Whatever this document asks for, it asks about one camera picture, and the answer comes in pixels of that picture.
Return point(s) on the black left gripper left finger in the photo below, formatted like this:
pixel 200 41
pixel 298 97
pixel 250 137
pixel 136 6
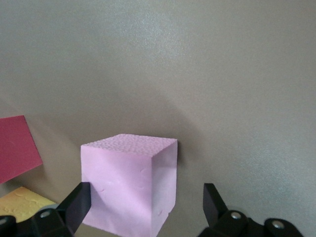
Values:
pixel 74 209

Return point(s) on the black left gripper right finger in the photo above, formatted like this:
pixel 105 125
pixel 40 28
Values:
pixel 217 212

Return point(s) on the pink foam cube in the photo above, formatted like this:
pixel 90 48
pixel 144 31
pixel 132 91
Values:
pixel 118 177

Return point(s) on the yellow foam cube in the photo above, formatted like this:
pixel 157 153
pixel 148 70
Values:
pixel 22 202

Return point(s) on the red foam cube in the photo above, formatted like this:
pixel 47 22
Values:
pixel 17 148

